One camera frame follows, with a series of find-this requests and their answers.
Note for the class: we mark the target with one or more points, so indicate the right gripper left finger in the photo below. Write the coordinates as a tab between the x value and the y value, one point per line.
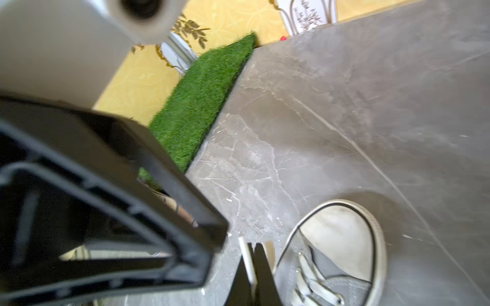
243	286

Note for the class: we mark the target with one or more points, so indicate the grey canvas sneaker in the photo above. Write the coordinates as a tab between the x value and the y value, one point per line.
346	244

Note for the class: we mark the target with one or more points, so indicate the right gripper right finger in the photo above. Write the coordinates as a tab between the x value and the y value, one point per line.
266	292

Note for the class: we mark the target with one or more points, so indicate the white shoelace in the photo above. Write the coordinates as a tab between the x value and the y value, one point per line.
308	279

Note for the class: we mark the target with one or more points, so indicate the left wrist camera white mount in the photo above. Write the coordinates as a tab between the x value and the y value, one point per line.
70	50

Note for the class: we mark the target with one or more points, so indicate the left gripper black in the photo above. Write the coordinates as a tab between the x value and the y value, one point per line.
78	218

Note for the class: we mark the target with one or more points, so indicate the green artificial grass mat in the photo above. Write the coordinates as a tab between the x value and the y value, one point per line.
189	113

